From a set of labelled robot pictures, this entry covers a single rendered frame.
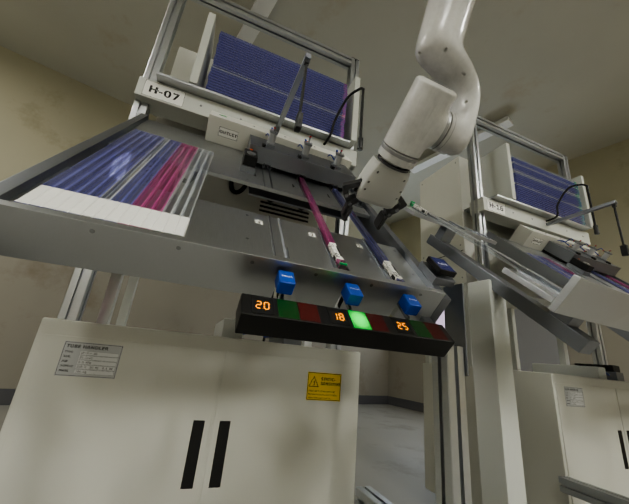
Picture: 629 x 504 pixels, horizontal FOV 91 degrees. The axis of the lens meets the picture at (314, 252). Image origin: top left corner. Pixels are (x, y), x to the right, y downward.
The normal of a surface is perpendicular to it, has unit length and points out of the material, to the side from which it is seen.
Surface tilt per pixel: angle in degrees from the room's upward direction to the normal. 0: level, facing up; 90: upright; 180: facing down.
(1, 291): 90
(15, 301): 90
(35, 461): 90
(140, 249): 137
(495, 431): 90
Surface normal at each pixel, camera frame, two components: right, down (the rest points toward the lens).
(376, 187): 0.03, 0.65
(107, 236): 0.18, 0.51
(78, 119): 0.58, -0.21
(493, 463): -0.89, -0.22
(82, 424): 0.37, -0.26
